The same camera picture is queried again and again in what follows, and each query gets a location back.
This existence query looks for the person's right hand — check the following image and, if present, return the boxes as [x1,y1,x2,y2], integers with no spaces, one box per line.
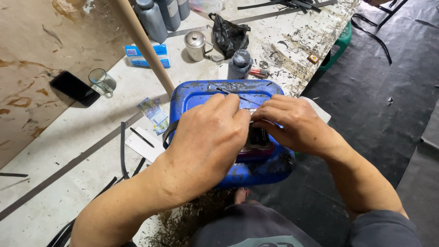
[250,94,344,161]

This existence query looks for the person's left hand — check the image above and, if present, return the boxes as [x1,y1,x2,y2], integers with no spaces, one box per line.
[155,93,252,207]

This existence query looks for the white plastic stool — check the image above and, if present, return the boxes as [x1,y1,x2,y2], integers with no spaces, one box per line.
[298,96,332,125]

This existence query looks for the maroon glue tin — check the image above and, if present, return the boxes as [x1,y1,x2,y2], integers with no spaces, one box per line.
[236,126,276,164]

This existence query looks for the blue plastic jerrycan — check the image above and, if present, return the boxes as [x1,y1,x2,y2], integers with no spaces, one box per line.
[167,80,296,190]

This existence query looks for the white paper sheet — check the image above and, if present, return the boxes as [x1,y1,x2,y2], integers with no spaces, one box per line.
[124,126,166,164]

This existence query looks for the banknotes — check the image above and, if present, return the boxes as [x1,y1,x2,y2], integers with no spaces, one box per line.
[137,97,169,135]

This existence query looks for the person's foot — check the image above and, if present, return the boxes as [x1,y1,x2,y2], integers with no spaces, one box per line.
[234,187,250,205]

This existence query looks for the black pen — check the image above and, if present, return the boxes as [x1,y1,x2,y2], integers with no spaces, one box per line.
[129,127,155,148]

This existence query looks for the thin metal rod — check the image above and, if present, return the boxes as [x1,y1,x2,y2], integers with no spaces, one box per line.
[216,87,263,107]

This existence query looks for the red striped lighter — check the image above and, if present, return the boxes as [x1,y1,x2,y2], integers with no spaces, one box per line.
[249,67,270,78]

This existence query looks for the heap of dark rubber shavings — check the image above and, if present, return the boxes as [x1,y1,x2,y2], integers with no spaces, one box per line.
[143,188,238,247]

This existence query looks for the curved black rubber strip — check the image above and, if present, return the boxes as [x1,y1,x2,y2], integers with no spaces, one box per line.
[120,121,130,180]

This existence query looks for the small grey plastic bottle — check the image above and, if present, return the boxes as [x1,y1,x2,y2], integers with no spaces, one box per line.
[227,49,254,80]

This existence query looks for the green plastic stool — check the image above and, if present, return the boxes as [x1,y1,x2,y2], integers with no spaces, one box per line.
[317,21,353,72]

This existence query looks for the person's dark grey shirt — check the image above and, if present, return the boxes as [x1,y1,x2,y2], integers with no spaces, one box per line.
[190,200,423,247]

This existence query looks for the steel mug with lid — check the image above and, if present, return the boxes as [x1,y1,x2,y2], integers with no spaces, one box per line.
[183,30,214,62]

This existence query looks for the blue tissue pack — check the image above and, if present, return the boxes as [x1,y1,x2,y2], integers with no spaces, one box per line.
[124,43,171,69]

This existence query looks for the black plastic bag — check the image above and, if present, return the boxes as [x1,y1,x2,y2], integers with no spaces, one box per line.
[208,13,252,59]

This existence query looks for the wooden pole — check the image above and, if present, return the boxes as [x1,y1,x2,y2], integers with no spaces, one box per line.
[109,0,176,97]

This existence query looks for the clear drinking glass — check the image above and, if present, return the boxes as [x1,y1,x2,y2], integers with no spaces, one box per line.
[88,68,117,93]

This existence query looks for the heap of black strips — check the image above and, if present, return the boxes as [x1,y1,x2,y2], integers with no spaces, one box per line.
[237,0,339,14]

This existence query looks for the long grey rubber strip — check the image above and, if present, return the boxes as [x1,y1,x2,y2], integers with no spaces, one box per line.
[0,111,145,222]

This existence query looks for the large grey plastic bottle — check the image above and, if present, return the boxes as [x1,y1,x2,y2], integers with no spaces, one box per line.
[155,0,182,32]
[176,0,191,20]
[134,0,169,44]

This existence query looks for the black smartphone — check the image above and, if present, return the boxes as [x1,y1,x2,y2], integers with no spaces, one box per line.
[49,71,101,108]

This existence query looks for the clear plastic bag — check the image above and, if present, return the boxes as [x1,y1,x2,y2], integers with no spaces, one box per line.
[188,0,224,14]

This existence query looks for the bundle of black rubber strips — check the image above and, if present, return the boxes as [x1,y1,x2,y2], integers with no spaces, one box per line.
[46,157,147,247]

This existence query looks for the looped black rubber strap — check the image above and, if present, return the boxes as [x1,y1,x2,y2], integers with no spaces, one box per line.
[350,13,393,65]

